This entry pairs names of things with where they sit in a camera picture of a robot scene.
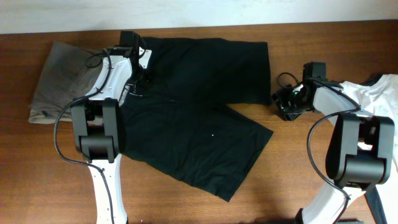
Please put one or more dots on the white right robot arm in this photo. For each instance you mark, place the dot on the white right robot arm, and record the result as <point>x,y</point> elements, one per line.
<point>359,156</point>

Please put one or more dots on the white t-shirt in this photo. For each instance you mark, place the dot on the white t-shirt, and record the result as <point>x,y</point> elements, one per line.
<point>381,100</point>

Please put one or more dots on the folded grey shorts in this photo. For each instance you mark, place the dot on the folded grey shorts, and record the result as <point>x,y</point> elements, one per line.
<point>69,72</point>

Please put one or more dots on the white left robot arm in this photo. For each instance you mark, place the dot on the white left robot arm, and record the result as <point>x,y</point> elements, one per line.
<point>99,131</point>

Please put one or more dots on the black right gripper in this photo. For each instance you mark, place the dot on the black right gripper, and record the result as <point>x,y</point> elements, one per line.
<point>283,104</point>

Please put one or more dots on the black shorts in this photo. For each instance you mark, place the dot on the black shorts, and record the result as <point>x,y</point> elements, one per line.
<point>178,114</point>

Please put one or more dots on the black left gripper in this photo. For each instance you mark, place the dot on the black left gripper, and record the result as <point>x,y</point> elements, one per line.
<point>137,79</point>

